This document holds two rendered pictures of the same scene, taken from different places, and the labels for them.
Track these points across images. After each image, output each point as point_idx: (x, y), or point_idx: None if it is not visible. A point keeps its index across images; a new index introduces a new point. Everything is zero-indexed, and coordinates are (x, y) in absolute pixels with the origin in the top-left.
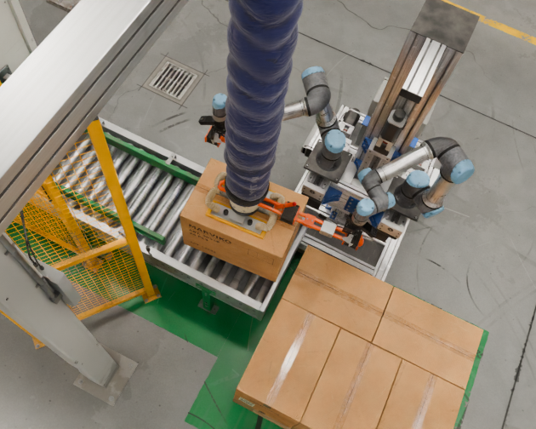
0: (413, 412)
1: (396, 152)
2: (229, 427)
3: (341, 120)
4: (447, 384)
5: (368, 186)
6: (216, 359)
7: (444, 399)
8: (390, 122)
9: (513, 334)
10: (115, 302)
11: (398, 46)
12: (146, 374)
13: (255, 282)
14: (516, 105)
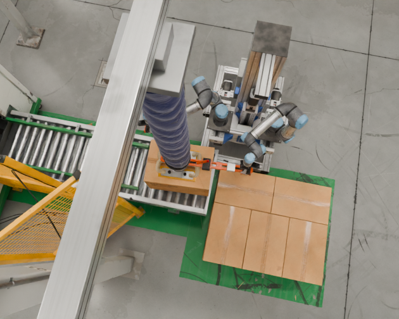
0: (301, 245)
1: (259, 107)
2: (204, 273)
3: (220, 75)
4: (317, 225)
5: (248, 144)
6: (187, 238)
7: (317, 233)
8: (251, 97)
9: (349, 176)
10: (121, 225)
11: (244, 11)
12: (151, 257)
13: (197, 197)
14: (325, 30)
